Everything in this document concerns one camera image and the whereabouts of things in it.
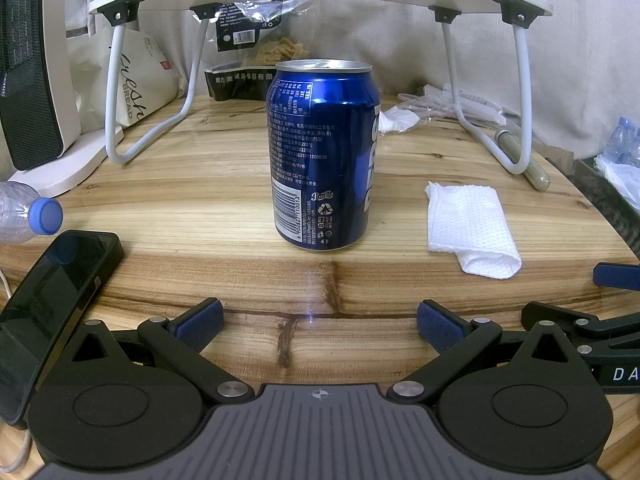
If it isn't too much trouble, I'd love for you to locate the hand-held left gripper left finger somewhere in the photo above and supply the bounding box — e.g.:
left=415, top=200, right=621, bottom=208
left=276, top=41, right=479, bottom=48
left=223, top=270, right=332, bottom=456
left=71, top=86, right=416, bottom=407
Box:
left=50, top=298, right=254, bottom=406

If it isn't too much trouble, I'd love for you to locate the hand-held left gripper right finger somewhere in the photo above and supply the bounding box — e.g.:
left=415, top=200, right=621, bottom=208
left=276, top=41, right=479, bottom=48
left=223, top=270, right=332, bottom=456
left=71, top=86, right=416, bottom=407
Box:
left=387, top=300, right=591, bottom=403

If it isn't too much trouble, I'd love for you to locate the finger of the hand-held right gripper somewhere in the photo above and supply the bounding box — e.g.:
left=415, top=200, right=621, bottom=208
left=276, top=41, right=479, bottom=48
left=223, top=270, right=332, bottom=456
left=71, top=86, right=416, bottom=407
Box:
left=520, top=300, right=640, bottom=361
left=592, top=262, right=640, bottom=292

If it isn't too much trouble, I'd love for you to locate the blue soda can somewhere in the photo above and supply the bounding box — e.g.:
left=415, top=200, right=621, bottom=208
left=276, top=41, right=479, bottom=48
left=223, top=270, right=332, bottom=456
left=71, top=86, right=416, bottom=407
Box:
left=265, top=59, right=382, bottom=252

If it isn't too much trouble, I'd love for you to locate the grey patterned cloth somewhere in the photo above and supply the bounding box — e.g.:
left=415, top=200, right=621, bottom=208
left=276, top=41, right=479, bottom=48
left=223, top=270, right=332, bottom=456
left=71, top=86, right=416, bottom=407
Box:
left=572, top=160, right=640, bottom=256

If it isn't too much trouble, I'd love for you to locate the clear plastic bag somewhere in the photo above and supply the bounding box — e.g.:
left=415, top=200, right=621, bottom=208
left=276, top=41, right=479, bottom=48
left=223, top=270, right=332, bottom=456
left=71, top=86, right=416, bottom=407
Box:
left=595, top=152, right=640, bottom=196

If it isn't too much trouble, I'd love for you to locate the white folded paper towel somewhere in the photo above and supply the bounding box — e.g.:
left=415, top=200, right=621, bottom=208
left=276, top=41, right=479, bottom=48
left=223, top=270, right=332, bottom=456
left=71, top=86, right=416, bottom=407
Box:
left=424, top=181, right=522, bottom=279

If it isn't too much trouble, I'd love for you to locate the cardboard box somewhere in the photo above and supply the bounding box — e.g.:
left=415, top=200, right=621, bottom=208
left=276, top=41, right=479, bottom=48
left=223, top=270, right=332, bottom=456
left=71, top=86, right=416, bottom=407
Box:
left=542, top=142, right=581, bottom=173

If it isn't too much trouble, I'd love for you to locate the olive glass tube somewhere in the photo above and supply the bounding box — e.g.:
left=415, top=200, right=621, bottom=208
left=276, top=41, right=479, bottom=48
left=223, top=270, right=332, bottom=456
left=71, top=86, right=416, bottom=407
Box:
left=494, top=129, right=551, bottom=192

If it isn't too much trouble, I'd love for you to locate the pack of water bottles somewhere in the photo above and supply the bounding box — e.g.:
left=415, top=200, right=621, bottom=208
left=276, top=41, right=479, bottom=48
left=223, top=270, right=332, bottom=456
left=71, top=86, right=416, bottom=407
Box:
left=602, top=116, right=640, bottom=166

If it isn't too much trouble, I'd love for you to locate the black smartphone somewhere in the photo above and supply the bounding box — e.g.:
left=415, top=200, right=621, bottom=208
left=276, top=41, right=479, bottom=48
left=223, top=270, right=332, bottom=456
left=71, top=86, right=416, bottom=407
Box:
left=0, top=230, right=125, bottom=428

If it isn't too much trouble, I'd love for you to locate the crumpled white tissue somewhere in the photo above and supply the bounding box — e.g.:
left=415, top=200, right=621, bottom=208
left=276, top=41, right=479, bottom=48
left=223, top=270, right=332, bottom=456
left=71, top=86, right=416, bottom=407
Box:
left=377, top=106, right=421, bottom=135

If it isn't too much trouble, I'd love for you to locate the clear plastic bottle blue cap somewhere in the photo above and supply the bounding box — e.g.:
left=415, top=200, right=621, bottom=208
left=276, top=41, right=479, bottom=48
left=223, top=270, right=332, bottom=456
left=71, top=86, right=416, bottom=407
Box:
left=0, top=180, right=65, bottom=245

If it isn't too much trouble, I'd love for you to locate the clear plastic packet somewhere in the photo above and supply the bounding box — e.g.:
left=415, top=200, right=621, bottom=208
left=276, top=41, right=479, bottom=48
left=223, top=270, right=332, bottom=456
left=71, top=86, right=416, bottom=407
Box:
left=397, top=82, right=508, bottom=126

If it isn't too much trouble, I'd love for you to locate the white paper bread bag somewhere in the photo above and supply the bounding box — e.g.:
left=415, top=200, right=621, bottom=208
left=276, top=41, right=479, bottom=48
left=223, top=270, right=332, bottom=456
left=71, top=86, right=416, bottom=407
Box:
left=67, top=27, right=188, bottom=128

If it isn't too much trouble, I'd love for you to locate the white heater black grille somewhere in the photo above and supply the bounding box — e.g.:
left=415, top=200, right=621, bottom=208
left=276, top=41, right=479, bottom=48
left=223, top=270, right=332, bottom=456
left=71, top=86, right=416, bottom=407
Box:
left=0, top=0, right=125, bottom=198

